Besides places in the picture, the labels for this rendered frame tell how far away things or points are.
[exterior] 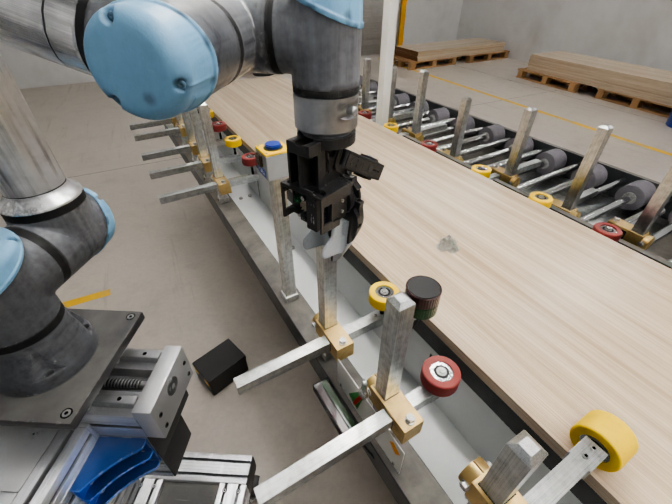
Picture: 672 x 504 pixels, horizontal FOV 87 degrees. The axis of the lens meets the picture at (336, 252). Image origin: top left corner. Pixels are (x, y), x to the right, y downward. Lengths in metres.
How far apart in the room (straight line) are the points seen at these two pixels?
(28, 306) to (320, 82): 0.52
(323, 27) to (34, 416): 0.66
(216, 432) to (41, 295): 1.24
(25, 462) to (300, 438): 1.11
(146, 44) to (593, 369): 0.93
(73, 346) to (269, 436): 1.14
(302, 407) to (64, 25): 1.63
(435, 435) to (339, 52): 0.92
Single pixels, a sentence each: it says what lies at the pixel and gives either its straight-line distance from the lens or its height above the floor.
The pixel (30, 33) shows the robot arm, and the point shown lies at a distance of 0.37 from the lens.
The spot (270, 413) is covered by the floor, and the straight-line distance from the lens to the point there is 1.78.
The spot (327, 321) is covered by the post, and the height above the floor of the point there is 0.86.
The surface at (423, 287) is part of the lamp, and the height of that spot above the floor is 1.15.
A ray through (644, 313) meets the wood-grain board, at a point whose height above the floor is 0.90.
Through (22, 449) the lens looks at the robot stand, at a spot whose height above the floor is 0.95.
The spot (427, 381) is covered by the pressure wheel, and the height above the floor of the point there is 0.90.
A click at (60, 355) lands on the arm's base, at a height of 1.08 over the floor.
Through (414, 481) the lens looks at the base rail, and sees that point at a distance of 0.93.
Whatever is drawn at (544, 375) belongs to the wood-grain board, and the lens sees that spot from 0.90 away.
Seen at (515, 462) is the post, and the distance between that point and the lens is 0.55.
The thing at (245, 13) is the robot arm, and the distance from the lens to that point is 0.41.
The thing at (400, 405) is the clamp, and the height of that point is 0.87.
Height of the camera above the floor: 1.56
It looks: 38 degrees down
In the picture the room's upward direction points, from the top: straight up
